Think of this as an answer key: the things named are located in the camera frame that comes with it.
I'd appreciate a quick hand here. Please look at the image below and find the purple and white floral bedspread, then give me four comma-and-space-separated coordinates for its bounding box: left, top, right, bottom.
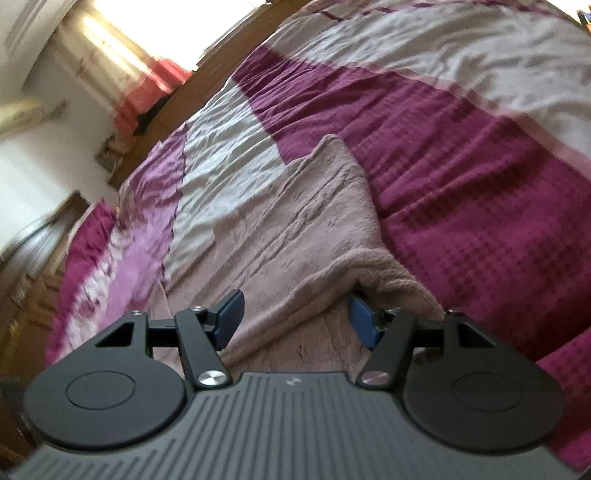
44, 0, 591, 472

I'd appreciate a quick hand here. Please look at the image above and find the bright window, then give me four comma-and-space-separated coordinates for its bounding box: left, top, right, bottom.
69, 0, 264, 100

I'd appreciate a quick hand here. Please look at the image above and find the brown wooden wardrobe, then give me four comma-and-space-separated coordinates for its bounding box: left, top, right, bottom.
0, 191, 95, 464

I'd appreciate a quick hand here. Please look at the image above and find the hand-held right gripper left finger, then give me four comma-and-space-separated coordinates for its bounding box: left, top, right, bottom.
93, 289, 245, 388

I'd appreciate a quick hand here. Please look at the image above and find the wooden bed headboard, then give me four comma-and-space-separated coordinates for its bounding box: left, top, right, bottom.
108, 0, 296, 188

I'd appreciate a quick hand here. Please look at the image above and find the red curtain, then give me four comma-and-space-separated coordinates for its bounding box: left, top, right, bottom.
112, 56, 194, 136

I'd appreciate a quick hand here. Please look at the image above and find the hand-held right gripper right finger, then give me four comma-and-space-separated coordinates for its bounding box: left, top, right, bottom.
348, 293, 500, 387

